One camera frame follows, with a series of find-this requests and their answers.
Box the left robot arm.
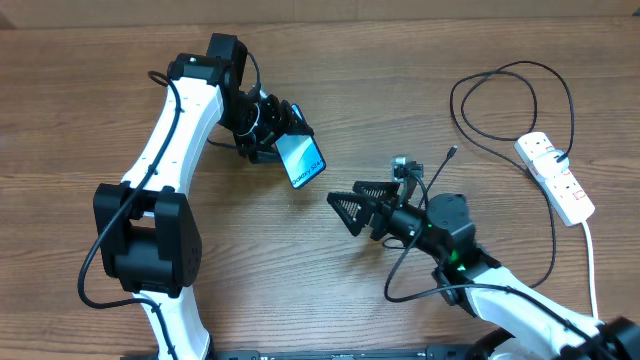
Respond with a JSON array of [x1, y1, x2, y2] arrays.
[[89, 33, 326, 359]]

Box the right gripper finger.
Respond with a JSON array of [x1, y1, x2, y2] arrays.
[[353, 181, 400, 198], [327, 192, 381, 236]]

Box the white power strip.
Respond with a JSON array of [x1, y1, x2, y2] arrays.
[[514, 132, 595, 226]]

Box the black USB charging cable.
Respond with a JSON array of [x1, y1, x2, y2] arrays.
[[382, 60, 576, 290]]

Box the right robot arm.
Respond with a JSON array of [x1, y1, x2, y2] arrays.
[[327, 181, 639, 359]]

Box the Samsung Galaxy smartphone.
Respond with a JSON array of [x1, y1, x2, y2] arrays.
[[275, 103, 326, 189]]

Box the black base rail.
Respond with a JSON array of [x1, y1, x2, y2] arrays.
[[204, 345, 488, 360]]

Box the white charger plug adapter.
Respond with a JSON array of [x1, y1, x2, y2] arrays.
[[529, 150, 569, 182]]

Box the white power strip cord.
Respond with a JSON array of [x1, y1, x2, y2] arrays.
[[580, 220, 601, 321]]

